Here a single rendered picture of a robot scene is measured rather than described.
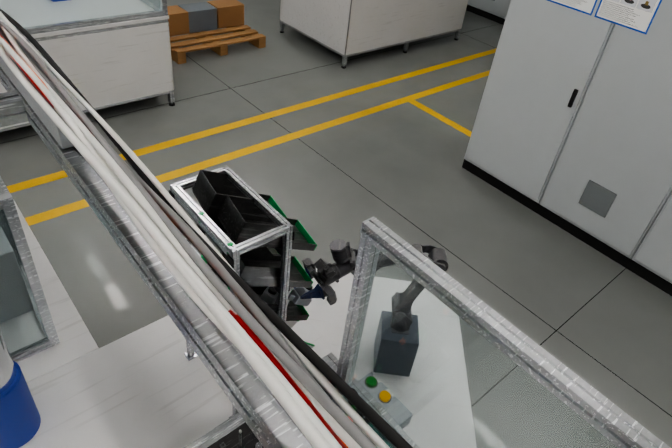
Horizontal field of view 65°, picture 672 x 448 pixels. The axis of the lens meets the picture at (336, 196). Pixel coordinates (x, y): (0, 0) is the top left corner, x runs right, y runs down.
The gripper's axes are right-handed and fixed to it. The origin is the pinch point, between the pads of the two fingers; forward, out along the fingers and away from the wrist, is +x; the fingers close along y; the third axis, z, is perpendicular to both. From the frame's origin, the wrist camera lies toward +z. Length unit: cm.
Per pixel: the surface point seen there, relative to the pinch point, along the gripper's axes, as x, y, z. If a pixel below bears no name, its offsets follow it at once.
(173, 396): 55, -9, -29
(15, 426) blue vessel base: 97, -13, -5
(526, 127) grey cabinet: -246, -131, -131
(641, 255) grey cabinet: -252, -17, -186
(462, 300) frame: -6, 70, 69
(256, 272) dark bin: 14.0, 5.2, 24.9
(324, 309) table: -10, -21, -47
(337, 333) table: -9.1, -7.8, -47.3
